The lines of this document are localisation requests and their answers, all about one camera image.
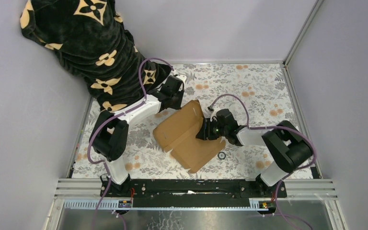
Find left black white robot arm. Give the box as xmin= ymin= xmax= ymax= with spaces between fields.
xmin=89 ymin=74 xmax=187 ymax=197

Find aluminium frame rails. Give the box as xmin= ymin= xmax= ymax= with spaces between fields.
xmin=43 ymin=0 xmax=350 ymax=230

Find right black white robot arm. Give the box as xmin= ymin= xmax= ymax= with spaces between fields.
xmin=196 ymin=109 xmax=314 ymax=197

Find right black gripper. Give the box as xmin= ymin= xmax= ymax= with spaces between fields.
xmin=195 ymin=118 xmax=228 ymax=141

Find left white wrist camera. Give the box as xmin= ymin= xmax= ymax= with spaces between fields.
xmin=174 ymin=74 xmax=187 ymax=82

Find black floral plush blanket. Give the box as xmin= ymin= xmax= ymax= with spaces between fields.
xmin=20 ymin=0 xmax=171 ymax=111

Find brown cardboard box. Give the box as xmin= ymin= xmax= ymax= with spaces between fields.
xmin=153 ymin=100 xmax=226 ymax=173

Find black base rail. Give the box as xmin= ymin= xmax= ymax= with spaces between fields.
xmin=100 ymin=179 xmax=287 ymax=208

